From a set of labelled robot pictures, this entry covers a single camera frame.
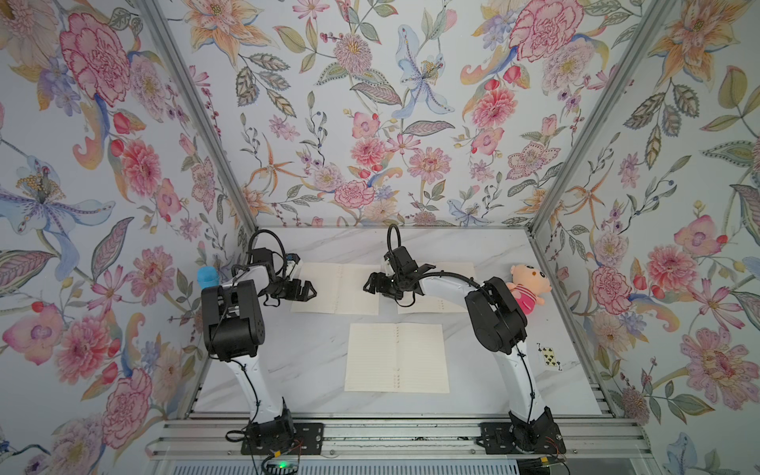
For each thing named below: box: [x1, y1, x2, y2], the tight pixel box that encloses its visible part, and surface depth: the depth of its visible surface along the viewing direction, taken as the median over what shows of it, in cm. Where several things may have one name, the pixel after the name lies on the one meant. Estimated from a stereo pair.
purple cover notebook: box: [290, 262, 381, 316], surface depth 103 cm
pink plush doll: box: [505, 264, 553, 316], surface depth 97 cm
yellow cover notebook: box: [344, 322, 451, 393], surface depth 89 cm
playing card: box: [535, 341, 564, 373], surface depth 90 cm
